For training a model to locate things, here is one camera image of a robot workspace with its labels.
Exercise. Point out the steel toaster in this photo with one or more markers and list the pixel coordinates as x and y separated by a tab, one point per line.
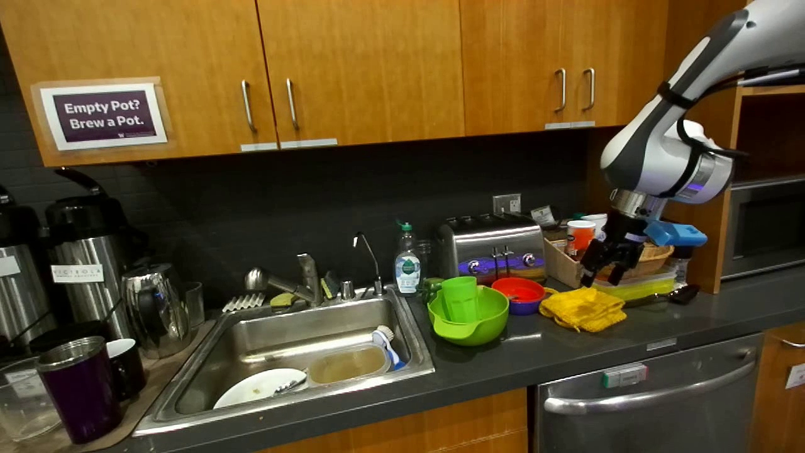
491	247

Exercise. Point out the glass coffee carafe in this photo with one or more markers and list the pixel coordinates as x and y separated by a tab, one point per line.
154	311

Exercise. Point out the yellow-green plastic container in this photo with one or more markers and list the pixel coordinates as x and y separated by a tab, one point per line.
644	291

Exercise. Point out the wall power outlet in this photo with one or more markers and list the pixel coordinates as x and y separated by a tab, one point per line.
506	206

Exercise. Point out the thin gooseneck water tap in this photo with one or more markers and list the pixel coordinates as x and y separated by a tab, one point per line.
373	265

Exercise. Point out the clear plastic container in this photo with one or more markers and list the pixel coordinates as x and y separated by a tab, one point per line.
23	404

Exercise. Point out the blue wrist camera box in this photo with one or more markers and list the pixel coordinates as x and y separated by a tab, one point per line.
678	236

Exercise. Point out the round dish of brown water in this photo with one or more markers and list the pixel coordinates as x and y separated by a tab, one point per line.
347	367

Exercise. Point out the black mug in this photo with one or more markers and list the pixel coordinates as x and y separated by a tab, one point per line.
126	368

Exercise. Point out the wicker basket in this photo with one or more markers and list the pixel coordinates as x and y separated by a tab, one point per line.
658	257

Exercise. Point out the green plastic cup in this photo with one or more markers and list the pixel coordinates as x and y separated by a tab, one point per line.
458	297

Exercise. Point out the wooden condiment box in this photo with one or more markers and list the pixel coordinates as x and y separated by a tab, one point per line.
563	265

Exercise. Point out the white wall sign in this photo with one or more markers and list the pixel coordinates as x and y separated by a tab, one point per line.
105	114

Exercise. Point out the stainless steel sink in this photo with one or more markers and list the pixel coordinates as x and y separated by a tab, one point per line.
277	343

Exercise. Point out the white plate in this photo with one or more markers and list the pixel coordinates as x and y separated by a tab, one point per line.
253	390

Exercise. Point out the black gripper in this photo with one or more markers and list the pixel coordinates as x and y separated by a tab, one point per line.
627	232

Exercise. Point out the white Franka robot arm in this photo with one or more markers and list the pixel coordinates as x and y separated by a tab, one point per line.
669	153

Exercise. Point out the black pepper grinder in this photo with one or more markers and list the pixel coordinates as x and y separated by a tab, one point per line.
683	268

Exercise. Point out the white and red canister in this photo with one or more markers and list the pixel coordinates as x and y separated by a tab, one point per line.
581	239

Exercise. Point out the steel dishwasher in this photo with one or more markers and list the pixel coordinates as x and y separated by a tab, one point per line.
644	404

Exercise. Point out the beige mug tray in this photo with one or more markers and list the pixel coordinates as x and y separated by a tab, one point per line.
159	373

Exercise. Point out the wooden upper cabinet door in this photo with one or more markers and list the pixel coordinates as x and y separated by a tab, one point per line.
369	66
511	58
624	52

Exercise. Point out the chrome sink faucet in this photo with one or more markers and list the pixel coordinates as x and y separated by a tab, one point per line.
291	281

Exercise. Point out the green plastic bowl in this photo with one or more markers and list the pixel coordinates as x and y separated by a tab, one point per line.
469	329

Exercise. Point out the purple mug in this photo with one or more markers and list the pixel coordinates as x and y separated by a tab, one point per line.
78	393

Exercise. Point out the clear dish soap bottle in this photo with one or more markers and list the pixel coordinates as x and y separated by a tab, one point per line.
409	268

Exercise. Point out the wooden appliance shelf tower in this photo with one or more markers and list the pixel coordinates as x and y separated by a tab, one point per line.
708	260

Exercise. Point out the narrow wooden base cabinet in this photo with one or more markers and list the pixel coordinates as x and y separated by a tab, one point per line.
780	393

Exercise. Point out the yellow towel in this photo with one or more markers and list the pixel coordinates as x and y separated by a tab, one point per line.
581	309

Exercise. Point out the yellow-green sponge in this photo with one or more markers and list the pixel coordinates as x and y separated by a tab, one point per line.
283	297

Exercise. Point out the white and blue dish brush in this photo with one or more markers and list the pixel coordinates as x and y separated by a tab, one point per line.
388	345

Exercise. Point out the wooden cabinet door with sign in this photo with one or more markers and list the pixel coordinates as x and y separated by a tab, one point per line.
168	52

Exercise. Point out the steel countertop oven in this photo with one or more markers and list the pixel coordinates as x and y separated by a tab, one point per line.
768	229

